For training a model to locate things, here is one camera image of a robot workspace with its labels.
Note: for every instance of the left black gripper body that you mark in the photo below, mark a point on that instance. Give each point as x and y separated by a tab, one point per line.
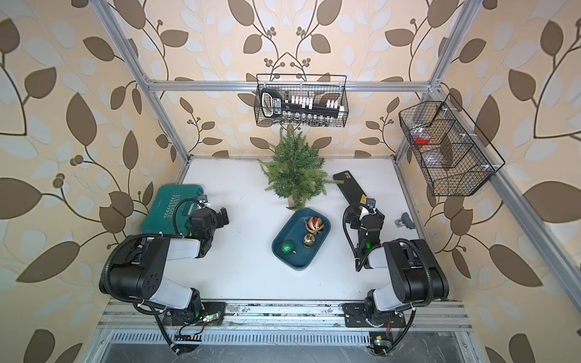
218	217

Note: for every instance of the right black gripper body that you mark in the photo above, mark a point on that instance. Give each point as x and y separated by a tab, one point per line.
361	200

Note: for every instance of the red gold striped ornament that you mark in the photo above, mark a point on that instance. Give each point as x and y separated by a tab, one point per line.
315	225

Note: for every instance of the green glitter bauble ornament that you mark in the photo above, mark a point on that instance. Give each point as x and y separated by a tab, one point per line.
288	247

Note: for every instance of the small green christmas tree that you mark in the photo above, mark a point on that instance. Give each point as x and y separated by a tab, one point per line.
295	173

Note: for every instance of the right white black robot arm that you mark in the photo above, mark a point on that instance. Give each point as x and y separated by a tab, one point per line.
414	277

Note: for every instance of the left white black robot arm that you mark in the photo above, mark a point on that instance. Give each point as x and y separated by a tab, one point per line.
134	272

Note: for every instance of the black flat box yellow label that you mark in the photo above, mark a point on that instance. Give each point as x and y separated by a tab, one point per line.
350	188

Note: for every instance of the green plastic tool case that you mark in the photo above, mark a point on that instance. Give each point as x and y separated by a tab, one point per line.
168	197

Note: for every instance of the teal plastic tray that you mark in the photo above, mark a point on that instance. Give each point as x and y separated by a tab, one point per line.
295	230

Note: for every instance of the red item in basket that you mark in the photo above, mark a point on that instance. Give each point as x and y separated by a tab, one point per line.
420	136

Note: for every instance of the black socket tool set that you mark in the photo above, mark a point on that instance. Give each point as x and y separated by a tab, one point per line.
274	104

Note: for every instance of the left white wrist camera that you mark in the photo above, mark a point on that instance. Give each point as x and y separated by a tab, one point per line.
204	200

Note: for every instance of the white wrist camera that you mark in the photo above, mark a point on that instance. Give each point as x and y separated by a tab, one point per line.
204	200
371	203

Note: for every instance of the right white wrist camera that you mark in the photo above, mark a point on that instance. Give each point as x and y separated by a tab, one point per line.
371	203

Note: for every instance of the small grey metal bracket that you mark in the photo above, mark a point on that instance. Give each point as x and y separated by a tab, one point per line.
405	221

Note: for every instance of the right black wire basket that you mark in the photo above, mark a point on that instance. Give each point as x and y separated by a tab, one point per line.
461	156

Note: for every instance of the black wire basket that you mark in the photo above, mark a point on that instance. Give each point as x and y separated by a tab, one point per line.
461	156
318	83

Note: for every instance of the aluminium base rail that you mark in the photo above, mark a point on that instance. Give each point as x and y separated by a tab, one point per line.
282	323

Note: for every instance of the back black wire basket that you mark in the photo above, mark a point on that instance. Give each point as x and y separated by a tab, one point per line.
318	83

